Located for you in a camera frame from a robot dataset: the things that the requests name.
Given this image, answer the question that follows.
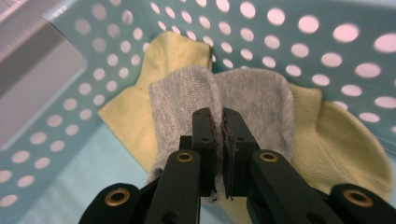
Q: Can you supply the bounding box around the white divided storage box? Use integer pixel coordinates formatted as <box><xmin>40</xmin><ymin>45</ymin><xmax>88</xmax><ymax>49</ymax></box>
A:
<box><xmin>0</xmin><ymin>0</ymin><xmax>87</xmax><ymax>147</ymax></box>

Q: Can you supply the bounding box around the yellow sock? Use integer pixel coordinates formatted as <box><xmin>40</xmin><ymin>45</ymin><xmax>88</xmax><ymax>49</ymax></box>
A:
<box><xmin>97</xmin><ymin>31</ymin><xmax>214</xmax><ymax>174</ymax></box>
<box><xmin>218</xmin><ymin>83</ymin><xmax>394</xmax><ymax>224</ymax></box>

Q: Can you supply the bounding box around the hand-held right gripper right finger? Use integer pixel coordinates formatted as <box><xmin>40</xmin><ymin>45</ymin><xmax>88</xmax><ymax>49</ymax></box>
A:
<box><xmin>221</xmin><ymin>107</ymin><xmax>261</xmax><ymax>200</ymax></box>

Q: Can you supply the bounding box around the blue perforated plastic basket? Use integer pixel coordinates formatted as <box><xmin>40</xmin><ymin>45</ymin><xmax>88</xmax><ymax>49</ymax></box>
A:
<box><xmin>0</xmin><ymin>0</ymin><xmax>396</xmax><ymax>224</ymax></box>

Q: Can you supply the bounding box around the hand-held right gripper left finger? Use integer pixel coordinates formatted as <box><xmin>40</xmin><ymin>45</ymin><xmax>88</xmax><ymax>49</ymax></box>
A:
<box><xmin>179</xmin><ymin>107</ymin><xmax>219</xmax><ymax>198</ymax></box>

